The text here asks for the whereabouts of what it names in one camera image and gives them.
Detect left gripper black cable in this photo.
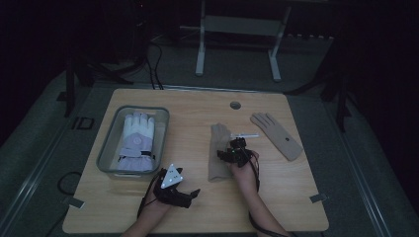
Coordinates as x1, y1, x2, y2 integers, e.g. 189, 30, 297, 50
136, 170, 163, 220

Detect person's left hand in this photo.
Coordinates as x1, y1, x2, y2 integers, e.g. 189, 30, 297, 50
143, 188, 174, 215

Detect black floor cables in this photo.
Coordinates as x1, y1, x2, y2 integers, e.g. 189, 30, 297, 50
144, 41, 165, 91

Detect black metal stand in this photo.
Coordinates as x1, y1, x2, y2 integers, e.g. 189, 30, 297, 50
285, 39, 354, 133

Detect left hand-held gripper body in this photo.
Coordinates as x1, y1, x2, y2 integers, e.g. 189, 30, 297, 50
152, 163, 194, 209

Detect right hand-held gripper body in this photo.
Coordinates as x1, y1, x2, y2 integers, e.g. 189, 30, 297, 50
222, 132, 261, 168

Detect grey tape piece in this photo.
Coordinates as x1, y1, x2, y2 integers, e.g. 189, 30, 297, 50
308, 193, 329, 204
63, 197, 86, 209

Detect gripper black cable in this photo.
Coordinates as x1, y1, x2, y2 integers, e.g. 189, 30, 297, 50
136, 170, 163, 220
246, 151, 293, 237

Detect clear plastic bin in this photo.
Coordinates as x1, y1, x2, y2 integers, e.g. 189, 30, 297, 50
96, 104, 171, 181

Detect black looped floor cable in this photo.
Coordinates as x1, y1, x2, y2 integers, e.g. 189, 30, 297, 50
56, 171, 83, 197

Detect purple and white ski glove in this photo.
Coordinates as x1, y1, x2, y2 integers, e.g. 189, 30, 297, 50
116, 112, 156, 173

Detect white metal stand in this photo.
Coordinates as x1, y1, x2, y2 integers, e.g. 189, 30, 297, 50
195, 0, 293, 83

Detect beige knit glove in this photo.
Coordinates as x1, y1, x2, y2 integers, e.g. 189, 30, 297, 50
208, 122, 234, 183
249, 112, 304, 162

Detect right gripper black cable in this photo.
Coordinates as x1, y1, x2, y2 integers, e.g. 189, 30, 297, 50
246, 151, 293, 237

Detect person's right hand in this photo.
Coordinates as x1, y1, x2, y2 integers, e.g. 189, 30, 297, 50
228, 149, 261, 197

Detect black tripod stand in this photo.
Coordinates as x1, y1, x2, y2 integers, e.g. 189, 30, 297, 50
56, 19, 149, 119

